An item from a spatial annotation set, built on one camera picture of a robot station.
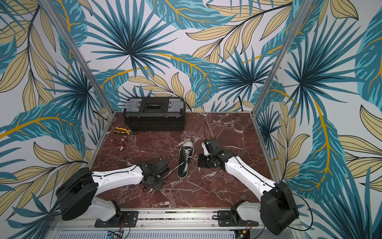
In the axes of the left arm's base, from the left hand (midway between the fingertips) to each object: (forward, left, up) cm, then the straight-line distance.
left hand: (155, 185), depth 84 cm
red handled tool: (+23, +26, +1) cm, 35 cm away
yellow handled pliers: (+37, +27, +1) cm, 46 cm away
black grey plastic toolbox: (+38, +4, +18) cm, 43 cm away
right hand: (+10, -24, +10) cm, 28 cm away
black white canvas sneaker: (+21, -17, +3) cm, 27 cm away
